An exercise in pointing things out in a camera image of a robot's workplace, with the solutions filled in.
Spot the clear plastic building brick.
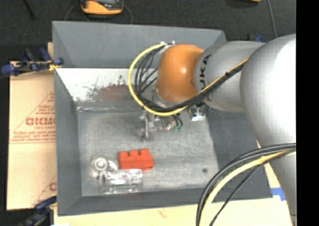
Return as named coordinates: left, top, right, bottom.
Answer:
left=98, top=168, right=145, bottom=194

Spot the brown cardboard board, red print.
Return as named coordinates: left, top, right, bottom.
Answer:
left=6, top=42, right=58, bottom=211

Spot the grey metal bin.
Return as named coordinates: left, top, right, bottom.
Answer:
left=51, top=20, right=273, bottom=216

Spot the black cylinder on white bracket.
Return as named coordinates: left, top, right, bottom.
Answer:
left=188, top=103, right=208, bottom=122

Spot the red toy building brick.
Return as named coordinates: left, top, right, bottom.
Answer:
left=117, top=148, right=155, bottom=171

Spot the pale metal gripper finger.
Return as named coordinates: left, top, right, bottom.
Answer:
left=135, top=125, right=146, bottom=139
left=144, top=119, right=154, bottom=142

